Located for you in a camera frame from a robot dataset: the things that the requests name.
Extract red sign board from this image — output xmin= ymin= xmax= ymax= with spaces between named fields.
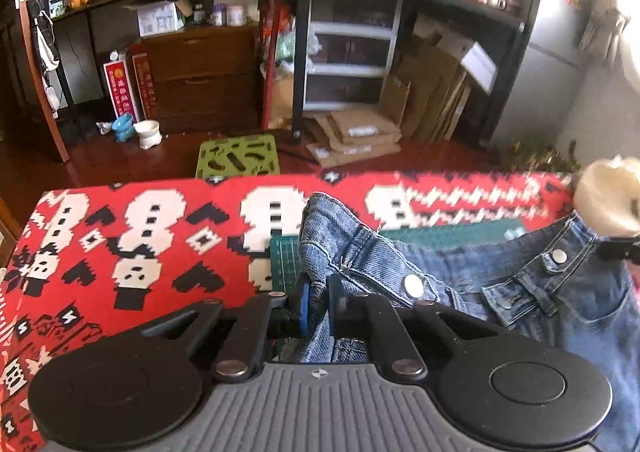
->
xmin=103 ymin=60 xmax=139 ymax=122

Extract cardboard boxes stack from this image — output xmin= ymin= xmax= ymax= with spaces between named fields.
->
xmin=306 ymin=15 xmax=498 ymax=168

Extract green plastic stool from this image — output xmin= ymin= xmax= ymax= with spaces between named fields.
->
xmin=195 ymin=134 xmax=280 ymax=179

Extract white curtain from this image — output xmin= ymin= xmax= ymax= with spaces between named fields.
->
xmin=579 ymin=0 xmax=640 ymax=74

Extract blue denim shorts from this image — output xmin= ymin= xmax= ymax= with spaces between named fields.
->
xmin=294 ymin=193 xmax=639 ymax=451

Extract white ceramic pet bowl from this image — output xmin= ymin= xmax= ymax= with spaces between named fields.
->
xmin=134 ymin=120 xmax=163 ymax=150

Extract black shelf desk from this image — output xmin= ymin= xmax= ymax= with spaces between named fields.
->
xmin=291 ymin=0 xmax=529 ymax=142

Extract red patterned tablecloth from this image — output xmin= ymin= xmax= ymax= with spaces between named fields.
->
xmin=1 ymin=171 xmax=570 ymax=451

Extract dark wooden drawer cabinet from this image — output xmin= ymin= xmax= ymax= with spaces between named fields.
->
xmin=129 ymin=23 xmax=262 ymax=134

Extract blue ceramic pet bowl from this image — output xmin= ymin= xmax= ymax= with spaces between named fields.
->
xmin=111 ymin=113 xmax=136 ymax=142

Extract white plastic drawer unit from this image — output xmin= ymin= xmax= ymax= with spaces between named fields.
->
xmin=303 ymin=0 xmax=402 ymax=113

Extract green cutting mat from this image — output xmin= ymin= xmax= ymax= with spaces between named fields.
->
xmin=268 ymin=217 xmax=526 ymax=295

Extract grey refrigerator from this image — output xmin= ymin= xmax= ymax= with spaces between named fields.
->
xmin=491 ymin=0 xmax=589 ymax=148

